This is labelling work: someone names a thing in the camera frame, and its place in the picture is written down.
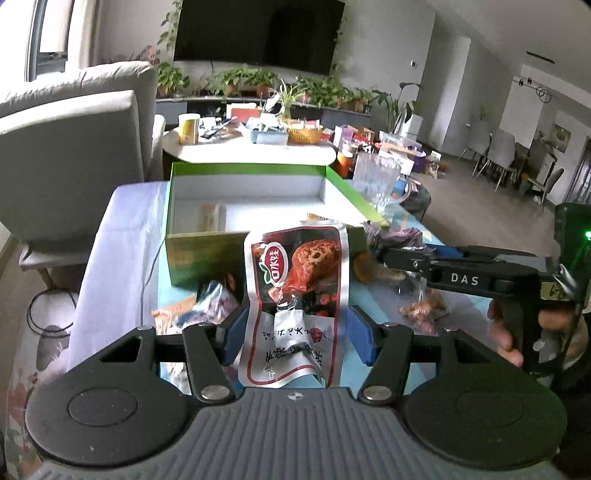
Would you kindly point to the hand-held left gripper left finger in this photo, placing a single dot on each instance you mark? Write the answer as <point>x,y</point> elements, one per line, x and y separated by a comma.
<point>233,334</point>

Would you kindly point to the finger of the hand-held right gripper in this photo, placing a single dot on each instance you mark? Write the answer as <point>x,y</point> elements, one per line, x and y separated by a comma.
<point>457,279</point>
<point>445,252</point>

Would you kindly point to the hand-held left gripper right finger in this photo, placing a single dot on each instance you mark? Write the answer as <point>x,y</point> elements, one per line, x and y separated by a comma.
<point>362,337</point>

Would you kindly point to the green cardboard box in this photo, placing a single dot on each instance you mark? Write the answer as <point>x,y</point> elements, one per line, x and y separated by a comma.
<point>203,254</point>

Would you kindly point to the red white snack packet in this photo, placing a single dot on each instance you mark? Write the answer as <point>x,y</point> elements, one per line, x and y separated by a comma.
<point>300,277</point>

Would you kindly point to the person's right hand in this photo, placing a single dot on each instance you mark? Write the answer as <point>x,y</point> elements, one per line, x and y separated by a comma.
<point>501,330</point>

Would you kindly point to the clear blue snack packet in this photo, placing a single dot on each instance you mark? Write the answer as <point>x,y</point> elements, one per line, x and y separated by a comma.
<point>214,295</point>

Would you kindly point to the clear packet brown snack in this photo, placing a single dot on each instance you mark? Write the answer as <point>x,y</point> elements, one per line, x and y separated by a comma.
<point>422,311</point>

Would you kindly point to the purple snack packet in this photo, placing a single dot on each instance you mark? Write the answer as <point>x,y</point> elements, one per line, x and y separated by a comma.
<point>397,235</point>

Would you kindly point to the dark round side table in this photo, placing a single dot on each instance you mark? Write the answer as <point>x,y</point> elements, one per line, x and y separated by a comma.
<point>418,201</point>

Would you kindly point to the dark dining chair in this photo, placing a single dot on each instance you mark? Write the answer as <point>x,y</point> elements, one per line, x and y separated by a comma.
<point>549,184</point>

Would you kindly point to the orange flat snack packet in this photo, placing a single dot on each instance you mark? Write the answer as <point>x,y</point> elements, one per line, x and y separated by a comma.
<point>173,317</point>

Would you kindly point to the orange round snack packet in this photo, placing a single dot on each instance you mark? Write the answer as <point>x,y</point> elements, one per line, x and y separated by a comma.
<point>365,270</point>

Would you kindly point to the purple gift bag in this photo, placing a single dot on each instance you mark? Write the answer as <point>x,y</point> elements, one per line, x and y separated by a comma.
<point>422,161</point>

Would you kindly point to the clear glass mug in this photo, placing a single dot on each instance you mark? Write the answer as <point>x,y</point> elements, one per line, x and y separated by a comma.
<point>376,177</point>

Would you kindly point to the grey dining chair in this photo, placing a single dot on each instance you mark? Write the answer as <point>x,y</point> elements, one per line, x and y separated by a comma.
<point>501,150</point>
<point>475,141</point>

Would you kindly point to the white floor appliance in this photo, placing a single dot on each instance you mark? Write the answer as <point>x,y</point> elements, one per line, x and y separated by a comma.
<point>414,124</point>

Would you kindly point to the white tablecloth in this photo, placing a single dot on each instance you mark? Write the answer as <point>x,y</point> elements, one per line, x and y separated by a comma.
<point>120,258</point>

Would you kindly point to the tall leafy floor plant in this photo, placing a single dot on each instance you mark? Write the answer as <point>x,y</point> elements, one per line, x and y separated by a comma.
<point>397,104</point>

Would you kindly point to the white round coffee table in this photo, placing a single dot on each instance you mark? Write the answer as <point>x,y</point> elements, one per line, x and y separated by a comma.
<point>249,152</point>

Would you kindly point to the wicker basket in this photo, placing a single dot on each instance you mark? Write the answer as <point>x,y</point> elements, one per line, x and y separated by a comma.
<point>304,134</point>

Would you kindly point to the blue grey tray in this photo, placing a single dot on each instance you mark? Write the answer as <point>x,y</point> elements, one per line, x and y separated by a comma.
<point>265,134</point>

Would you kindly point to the yellow can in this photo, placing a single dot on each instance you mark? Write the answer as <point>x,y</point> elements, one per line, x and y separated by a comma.
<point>188,129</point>

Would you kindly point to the floral rug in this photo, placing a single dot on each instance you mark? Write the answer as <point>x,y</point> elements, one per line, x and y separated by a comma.
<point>23,392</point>

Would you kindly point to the spider plant in vase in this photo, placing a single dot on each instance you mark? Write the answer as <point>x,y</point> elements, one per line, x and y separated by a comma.
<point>287,99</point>

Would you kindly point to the orange box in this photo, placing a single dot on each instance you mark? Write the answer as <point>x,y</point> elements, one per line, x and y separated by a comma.
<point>244,114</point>

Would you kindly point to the dark low television cabinet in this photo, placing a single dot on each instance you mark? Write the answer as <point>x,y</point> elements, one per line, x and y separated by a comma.
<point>203,107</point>

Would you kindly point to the grey sofa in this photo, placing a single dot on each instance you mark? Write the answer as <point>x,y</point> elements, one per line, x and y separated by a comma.
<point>69,152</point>

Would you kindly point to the row of potted plants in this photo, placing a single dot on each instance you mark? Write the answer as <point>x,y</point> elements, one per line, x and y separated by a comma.
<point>240,81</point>

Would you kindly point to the red flower decoration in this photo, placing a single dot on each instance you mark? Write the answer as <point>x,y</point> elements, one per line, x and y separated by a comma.
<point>147,54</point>

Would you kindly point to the window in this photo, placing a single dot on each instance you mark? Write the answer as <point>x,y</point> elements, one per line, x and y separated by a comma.
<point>51,27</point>

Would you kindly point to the framed wall picture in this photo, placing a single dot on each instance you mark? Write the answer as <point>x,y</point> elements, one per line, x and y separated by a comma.
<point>562,138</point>

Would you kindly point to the black wall television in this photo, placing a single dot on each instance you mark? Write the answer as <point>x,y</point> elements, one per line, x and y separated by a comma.
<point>258,32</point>

